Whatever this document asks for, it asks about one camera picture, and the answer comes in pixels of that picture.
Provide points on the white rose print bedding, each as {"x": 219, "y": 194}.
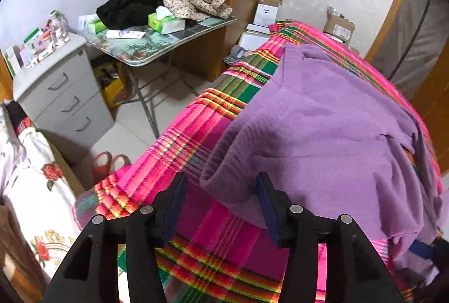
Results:
{"x": 31, "y": 190}

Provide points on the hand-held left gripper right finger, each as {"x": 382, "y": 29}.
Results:
{"x": 268, "y": 211}

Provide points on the wooden door frame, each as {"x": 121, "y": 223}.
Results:
{"x": 393, "y": 8}

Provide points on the clear plastic door curtain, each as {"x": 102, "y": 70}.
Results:
{"x": 414, "y": 26}

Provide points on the grey drawer cabinet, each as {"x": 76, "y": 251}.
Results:
{"x": 52, "y": 85}

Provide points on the pink green plaid bedsheet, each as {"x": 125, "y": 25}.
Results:
{"x": 196, "y": 148}

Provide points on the grey tape roll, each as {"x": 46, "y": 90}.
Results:
{"x": 238, "y": 51}

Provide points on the white tube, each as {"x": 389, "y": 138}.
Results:
{"x": 124, "y": 34}

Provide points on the green tissue pack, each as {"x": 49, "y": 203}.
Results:
{"x": 93, "y": 25}
{"x": 166, "y": 22}

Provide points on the folding table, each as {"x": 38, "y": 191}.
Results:
{"x": 151, "y": 47}

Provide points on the yellow bag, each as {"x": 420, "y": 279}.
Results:
{"x": 112, "y": 85}

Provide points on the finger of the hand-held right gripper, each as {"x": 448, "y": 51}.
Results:
{"x": 422, "y": 249}

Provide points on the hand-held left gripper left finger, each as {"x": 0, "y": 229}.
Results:
{"x": 175, "y": 208}

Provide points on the red slipper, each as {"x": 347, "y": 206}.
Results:
{"x": 101, "y": 166}
{"x": 121, "y": 162}

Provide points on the flat white box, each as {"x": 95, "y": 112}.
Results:
{"x": 252, "y": 41}
{"x": 258, "y": 28}

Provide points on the brown cardboard box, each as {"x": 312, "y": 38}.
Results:
{"x": 338, "y": 26}

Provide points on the purple knit sweater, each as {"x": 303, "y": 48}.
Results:
{"x": 315, "y": 134}

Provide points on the white cardboard box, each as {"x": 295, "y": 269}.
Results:
{"x": 266, "y": 12}

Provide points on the wooden bed frame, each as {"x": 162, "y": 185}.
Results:
{"x": 66, "y": 166}

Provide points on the wooden door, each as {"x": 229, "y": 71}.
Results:
{"x": 435, "y": 96}

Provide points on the black garment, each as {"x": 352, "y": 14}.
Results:
{"x": 126, "y": 10}

